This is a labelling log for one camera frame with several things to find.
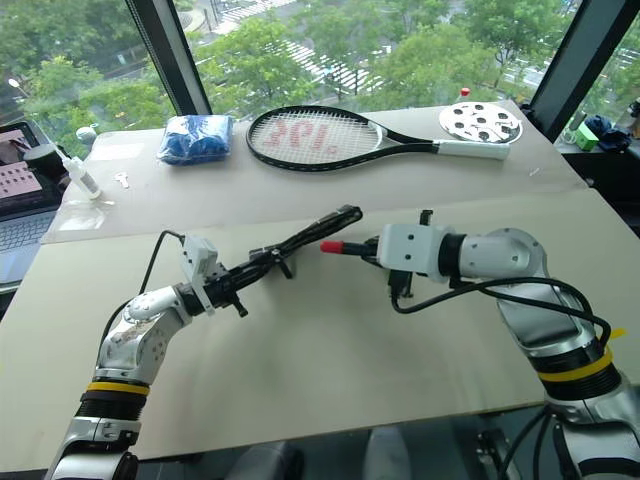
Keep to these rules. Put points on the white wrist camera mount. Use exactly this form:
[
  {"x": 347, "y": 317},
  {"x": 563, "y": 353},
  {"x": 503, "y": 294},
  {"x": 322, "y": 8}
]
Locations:
[
  {"x": 199, "y": 257},
  {"x": 410, "y": 247}
]

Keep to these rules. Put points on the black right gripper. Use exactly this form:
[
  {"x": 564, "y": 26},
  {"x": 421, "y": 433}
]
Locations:
[{"x": 400, "y": 286}]

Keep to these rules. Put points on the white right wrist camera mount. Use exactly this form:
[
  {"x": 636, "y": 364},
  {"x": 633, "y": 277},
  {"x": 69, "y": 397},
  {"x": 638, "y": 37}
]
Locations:
[{"x": 410, "y": 247}]

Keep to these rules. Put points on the pale green round object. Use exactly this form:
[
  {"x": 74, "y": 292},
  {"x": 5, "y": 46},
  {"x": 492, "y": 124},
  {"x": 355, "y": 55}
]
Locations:
[{"x": 85, "y": 133}]

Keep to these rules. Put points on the clear plastic sheet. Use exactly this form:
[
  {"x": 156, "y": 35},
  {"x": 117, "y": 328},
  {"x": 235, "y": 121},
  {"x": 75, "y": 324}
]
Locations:
[{"x": 80, "y": 217}]

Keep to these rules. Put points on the dark window frame post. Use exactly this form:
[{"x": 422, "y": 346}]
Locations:
[
  {"x": 580, "y": 55},
  {"x": 170, "y": 55}
]

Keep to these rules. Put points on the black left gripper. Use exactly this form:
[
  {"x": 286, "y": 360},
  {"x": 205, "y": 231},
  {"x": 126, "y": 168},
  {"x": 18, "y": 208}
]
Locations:
[{"x": 222, "y": 289}]

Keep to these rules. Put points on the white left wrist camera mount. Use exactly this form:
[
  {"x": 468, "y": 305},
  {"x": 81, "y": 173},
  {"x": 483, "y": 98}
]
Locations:
[{"x": 199, "y": 257}]

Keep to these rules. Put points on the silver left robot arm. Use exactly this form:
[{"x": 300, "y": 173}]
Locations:
[{"x": 135, "y": 340}]

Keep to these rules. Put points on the blue plastic bag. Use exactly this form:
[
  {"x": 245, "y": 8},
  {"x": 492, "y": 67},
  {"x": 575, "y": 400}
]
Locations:
[{"x": 197, "y": 140}]

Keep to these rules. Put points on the small white key-shaped piece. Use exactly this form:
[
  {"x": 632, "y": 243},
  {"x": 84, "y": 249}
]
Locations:
[{"x": 122, "y": 179}]

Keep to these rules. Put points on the green box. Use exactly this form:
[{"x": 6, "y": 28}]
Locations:
[{"x": 586, "y": 137}]

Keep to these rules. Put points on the small red ball cap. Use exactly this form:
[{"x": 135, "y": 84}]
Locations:
[{"x": 465, "y": 92}]

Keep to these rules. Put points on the white squeeze bottle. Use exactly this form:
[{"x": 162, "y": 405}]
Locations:
[{"x": 84, "y": 179}]

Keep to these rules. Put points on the black white tennis racket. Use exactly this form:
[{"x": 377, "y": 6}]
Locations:
[{"x": 420, "y": 144}]

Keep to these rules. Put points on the white round disc black dots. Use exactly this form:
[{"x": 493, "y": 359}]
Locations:
[{"x": 480, "y": 122}]

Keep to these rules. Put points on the dark blue cloth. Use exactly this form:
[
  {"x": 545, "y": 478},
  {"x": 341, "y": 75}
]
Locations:
[{"x": 612, "y": 134}]

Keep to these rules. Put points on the red capped marker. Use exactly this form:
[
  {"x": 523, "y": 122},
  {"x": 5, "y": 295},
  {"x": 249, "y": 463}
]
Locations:
[{"x": 334, "y": 247}]

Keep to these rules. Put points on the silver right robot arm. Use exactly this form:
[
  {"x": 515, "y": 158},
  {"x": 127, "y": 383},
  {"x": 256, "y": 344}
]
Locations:
[{"x": 545, "y": 320}]

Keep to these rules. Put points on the black cylinder speaker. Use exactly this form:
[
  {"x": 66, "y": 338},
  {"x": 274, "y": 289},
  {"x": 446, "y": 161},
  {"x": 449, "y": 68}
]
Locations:
[{"x": 42, "y": 156}]

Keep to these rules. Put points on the grey laptop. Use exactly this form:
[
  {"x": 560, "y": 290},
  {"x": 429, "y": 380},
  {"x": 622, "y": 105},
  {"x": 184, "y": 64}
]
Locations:
[{"x": 20, "y": 230}]

